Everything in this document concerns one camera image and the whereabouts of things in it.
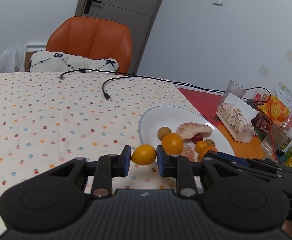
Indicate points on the orange leather chair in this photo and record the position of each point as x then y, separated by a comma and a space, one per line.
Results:
94, 39

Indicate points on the white fluffy cushion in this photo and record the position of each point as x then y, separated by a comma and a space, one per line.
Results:
46, 61

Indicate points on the floral white tablecloth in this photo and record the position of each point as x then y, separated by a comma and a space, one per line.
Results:
47, 119

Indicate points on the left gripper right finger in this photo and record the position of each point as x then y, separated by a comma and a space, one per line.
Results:
181, 169

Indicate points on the small tan longan fruit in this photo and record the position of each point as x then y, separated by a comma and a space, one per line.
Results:
164, 132

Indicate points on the small yellow kumquat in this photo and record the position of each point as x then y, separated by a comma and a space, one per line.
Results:
144, 155

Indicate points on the black door handle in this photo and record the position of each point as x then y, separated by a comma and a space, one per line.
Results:
89, 4

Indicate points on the grey door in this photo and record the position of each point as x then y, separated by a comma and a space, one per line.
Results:
137, 15

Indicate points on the red orange table mat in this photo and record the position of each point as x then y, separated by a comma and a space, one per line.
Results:
207, 103

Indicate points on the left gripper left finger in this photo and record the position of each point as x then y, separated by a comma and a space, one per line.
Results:
108, 167

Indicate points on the dark red round fruit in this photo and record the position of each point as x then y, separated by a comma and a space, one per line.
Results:
198, 137

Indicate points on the clear drinking glass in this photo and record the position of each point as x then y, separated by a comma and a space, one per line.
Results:
235, 89

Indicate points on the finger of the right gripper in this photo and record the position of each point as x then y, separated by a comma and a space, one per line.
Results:
240, 161

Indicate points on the tiny orange kumquat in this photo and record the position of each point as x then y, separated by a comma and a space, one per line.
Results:
200, 145

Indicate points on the floral tissue box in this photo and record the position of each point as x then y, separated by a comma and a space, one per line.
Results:
236, 115

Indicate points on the colourful snack packages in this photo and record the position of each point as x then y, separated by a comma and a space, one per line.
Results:
273, 121

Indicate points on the brown kiwi-like fruit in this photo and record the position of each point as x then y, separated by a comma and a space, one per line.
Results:
210, 142

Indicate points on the small orange tangerine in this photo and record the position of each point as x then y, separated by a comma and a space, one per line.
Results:
205, 150

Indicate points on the large peeled pomelo segment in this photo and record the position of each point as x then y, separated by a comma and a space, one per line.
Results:
190, 129

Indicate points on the white plate with blue rim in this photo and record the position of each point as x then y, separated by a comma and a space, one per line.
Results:
155, 118

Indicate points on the large orange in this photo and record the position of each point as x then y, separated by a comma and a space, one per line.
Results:
172, 144

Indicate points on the small peeled pomelo piece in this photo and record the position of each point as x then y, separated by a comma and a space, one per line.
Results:
189, 152

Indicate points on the clear plastic bag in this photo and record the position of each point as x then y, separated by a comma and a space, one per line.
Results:
11, 61

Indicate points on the white framed board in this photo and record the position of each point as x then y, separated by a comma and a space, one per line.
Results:
31, 49

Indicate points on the white wall switch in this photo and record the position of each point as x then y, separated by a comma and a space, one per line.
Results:
218, 2

